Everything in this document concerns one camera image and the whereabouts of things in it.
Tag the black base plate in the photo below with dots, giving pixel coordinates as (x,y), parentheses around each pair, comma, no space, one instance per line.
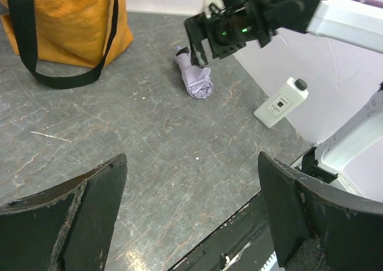
(242,242)

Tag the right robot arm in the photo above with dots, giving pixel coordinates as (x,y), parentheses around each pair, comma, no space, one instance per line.
(305,54)

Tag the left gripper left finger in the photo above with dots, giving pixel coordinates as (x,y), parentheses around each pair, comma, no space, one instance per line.
(67,227)

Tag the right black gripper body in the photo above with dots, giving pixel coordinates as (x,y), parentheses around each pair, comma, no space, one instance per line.
(228,31)

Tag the light blue cable duct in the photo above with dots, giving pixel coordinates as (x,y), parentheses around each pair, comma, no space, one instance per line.
(270,264)

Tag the white bottle grey cap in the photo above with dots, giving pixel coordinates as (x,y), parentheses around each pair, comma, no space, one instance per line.
(286,99)

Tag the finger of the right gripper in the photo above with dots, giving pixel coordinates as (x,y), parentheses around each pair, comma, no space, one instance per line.
(197,52)

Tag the yellow canvas tote bag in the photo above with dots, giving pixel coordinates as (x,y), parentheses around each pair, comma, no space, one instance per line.
(89,33)

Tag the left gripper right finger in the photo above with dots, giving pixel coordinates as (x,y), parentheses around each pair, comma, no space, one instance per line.
(317,226)

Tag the lavender folding umbrella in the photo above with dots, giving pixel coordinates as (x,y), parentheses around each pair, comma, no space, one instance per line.
(197,80)

